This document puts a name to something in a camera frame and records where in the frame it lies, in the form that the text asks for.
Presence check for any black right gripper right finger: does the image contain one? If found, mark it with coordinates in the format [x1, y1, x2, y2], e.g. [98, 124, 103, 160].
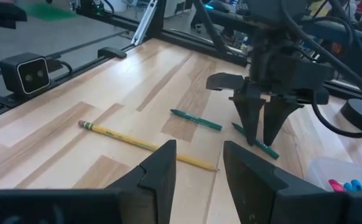
[223, 141, 362, 224]

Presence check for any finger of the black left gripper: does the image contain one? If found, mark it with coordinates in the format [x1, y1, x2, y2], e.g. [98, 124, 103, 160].
[232, 98, 266, 146]
[263, 96, 305, 147]

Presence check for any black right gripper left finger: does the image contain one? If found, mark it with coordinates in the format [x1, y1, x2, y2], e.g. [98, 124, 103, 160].
[0, 139, 177, 224]

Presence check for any green crayon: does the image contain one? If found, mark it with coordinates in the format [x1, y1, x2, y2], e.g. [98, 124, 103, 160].
[170, 108, 223, 131]
[231, 122, 281, 161]

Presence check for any yellow pencil with pink eraser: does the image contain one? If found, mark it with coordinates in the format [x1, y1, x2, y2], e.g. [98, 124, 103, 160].
[77, 119, 220, 172]

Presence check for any clear plastic supply box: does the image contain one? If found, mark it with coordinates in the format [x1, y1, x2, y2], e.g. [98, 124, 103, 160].
[305, 157, 362, 192]

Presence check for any green floor mat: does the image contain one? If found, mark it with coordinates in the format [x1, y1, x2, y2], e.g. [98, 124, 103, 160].
[22, 2, 76, 21]

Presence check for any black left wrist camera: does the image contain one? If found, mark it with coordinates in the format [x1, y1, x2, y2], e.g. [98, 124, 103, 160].
[205, 72, 246, 92]

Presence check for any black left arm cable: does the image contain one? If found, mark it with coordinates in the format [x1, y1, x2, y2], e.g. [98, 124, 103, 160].
[279, 0, 362, 139]

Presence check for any black table frame rail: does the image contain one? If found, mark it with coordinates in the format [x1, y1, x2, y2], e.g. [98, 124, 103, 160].
[75, 6, 250, 68]
[0, 45, 137, 124]

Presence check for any silver aluminium profile post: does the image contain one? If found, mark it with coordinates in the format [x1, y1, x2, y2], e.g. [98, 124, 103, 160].
[131, 0, 159, 46]

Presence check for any black table clamp bracket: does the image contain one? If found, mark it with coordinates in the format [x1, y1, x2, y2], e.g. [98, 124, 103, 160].
[97, 46, 128, 60]

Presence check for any black table-level camera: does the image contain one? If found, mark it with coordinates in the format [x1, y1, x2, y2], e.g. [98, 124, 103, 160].
[0, 52, 52, 96]

